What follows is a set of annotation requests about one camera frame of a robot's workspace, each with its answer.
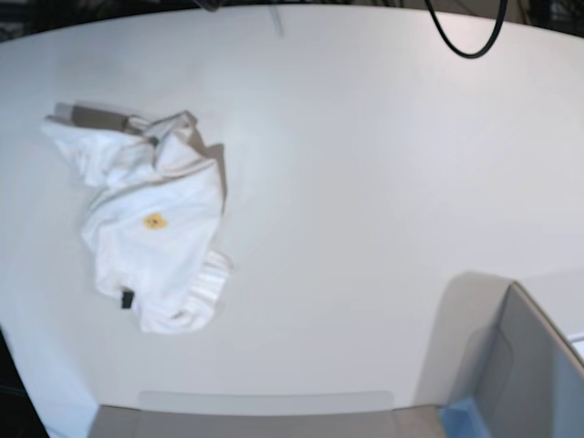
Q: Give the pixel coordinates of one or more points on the white printed t-shirt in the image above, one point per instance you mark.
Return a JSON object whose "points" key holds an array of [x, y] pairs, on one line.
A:
{"points": [[153, 224]]}

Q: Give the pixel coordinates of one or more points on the grey front tray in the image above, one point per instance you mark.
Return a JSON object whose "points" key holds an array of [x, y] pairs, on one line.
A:
{"points": [[357, 414]]}

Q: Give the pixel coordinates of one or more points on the grey bin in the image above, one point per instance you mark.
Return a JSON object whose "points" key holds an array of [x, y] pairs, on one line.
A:
{"points": [[497, 365]]}

